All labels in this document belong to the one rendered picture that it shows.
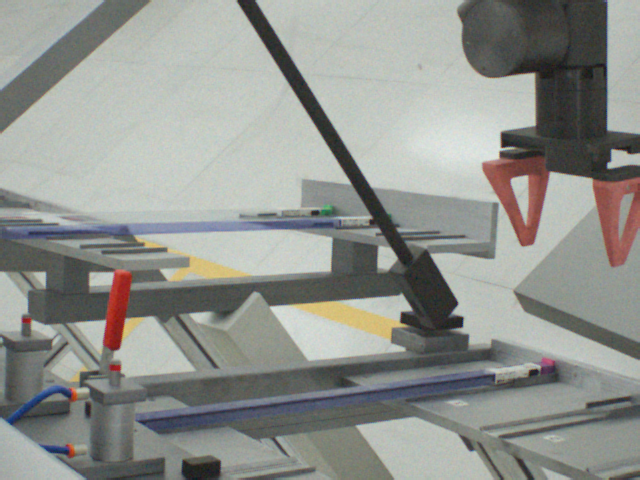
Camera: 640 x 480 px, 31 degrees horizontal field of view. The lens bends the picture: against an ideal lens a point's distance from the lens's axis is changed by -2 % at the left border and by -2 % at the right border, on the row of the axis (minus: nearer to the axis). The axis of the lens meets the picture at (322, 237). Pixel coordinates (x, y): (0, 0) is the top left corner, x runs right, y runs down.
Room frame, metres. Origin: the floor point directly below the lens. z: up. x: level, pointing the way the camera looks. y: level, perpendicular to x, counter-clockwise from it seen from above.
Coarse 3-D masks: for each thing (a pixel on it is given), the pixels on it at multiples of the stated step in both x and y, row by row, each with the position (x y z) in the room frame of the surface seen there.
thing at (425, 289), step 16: (416, 256) 0.54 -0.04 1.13; (400, 272) 0.53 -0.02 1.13; (416, 272) 0.53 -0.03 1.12; (432, 272) 0.54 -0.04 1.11; (400, 288) 0.54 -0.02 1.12; (416, 288) 0.53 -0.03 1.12; (432, 288) 0.53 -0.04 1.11; (448, 288) 0.54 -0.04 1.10; (416, 304) 0.53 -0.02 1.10; (432, 304) 0.53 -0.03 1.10; (448, 304) 0.53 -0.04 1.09; (432, 320) 0.53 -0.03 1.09
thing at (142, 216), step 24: (0, 216) 1.17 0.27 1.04; (24, 216) 1.18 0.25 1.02; (48, 216) 1.19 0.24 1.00; (72, 216) 1.20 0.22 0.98; (96, 216) 1.21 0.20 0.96; (120, 216) 1.22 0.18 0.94; (144, 216) 1.23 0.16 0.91; (168, 216) 1.24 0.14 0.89; (192, 216) 1.26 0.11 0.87; (216, 216) 1.27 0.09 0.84; (240, 216) 1.28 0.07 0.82; (264, 216) 1.29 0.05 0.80
